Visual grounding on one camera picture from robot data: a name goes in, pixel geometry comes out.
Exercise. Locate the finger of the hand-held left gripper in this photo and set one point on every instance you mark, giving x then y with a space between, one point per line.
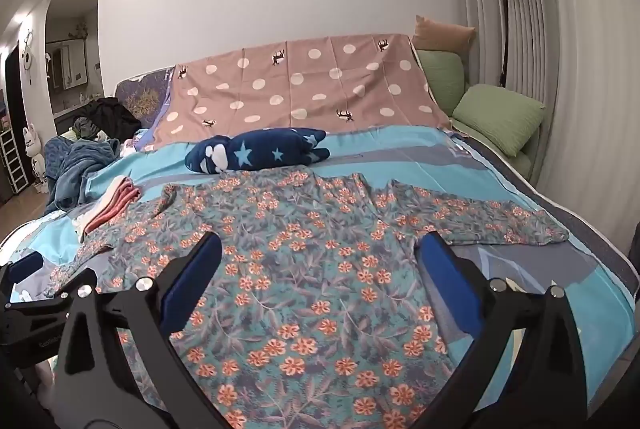
60 291

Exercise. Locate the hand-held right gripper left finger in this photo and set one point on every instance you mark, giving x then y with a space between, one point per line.
200 266

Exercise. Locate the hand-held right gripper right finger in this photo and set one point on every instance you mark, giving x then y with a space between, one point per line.
450 279

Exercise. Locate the floral shirt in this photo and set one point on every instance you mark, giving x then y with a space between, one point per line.
310 284

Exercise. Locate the pink striped folded cloth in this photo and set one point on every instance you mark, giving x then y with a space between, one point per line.
112 204

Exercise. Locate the teal and grey bedsheet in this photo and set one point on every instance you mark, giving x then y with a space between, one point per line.
430 159

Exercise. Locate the blue fleece blanket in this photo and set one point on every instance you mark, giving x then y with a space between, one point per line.
75 169

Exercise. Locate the navy star plush toy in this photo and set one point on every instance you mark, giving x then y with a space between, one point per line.
260 151

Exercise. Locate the white rabbit figure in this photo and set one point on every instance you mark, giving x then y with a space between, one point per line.
32 154

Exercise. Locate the white storage rack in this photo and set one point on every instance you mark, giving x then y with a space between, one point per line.
12 159

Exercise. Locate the grey striped cloth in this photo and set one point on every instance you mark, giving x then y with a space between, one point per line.
86 128

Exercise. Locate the green pillow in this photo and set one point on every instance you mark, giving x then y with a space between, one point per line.
500 116

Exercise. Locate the black clothing pile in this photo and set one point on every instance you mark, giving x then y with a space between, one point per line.
112 116

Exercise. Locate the blue gold patterned cloth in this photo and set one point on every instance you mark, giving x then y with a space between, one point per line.
142 96

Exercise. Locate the green back cushion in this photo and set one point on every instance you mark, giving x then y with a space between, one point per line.
442 79

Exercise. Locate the pink polka dot sheet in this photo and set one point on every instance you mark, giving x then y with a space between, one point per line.
300 79

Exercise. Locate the tan pillow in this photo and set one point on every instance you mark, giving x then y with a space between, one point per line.
442 34

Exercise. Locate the white pleated curtain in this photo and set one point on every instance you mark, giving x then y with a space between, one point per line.
575 59

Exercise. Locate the mirrored wall cabinet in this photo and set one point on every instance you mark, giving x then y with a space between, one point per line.
67 64

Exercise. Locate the antler wall decoration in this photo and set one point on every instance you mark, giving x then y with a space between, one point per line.
27 56

